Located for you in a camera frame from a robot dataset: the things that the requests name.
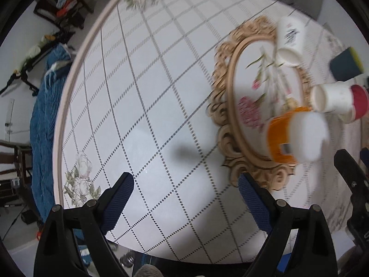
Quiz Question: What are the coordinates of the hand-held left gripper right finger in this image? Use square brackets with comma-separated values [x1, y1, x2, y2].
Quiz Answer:
[238, 172, 338, 277]

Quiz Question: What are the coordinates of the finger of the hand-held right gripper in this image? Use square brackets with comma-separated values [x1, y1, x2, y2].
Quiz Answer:
[334, 148, 369, 249]
[359, 147, 369, 168]

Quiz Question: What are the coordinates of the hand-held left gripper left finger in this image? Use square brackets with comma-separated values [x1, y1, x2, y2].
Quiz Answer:
[34, 172, 134, 277]

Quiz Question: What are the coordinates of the white printed paper cup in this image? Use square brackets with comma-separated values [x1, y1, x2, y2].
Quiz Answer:
[276, 15, 305, 67]

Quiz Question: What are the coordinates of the metal dumbbell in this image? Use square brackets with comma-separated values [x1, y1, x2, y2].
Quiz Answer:
[120, 252, 137, 269]

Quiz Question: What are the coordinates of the white bottle with red cap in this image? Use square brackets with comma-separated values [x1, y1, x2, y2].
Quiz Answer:
[310, 82, 369, 124]

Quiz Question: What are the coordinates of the orange bottle with white cap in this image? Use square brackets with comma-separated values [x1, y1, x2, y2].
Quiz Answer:
[266, 107, 330, 163]

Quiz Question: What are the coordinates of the dark blue and yellow sponge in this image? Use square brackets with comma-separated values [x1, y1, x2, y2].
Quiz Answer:
[329, 46, 365, 82]

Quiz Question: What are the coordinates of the blue quilted blanket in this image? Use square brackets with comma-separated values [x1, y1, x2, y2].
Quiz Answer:
[30, 44, 73, 225]

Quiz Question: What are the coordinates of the dark wooden furniture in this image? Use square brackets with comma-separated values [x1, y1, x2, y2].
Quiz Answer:
[0, 140, 34, 208]

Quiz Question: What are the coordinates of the oval floral placemat gold border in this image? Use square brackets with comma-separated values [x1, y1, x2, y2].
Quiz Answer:
[206, 15, 315, 191]

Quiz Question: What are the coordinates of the white checked tablecloth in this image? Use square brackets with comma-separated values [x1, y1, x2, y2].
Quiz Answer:
[53, 0, 369, 266]

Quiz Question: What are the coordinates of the black tripod stand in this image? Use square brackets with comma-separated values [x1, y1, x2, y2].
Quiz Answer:
[0, 30, 76, 97]

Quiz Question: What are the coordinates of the black cluttered rack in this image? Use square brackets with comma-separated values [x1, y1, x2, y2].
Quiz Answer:
[33, 0, 94, 30]

